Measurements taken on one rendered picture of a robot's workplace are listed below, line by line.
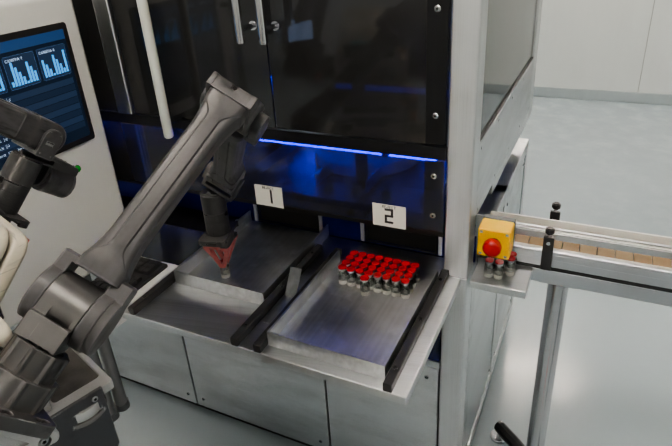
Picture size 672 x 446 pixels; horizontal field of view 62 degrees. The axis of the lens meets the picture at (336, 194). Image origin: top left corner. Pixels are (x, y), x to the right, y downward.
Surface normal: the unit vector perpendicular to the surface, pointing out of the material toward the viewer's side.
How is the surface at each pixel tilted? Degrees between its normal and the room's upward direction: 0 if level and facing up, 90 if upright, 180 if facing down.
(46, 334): 55
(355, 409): 90
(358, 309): 0
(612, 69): 90
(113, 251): 50
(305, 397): 90
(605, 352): 0
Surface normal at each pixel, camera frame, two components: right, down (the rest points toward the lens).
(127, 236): 0.23, -0.27
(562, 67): -0.43, 0.42
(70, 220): 0.90, 0.14
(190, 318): -0.06, -0.90
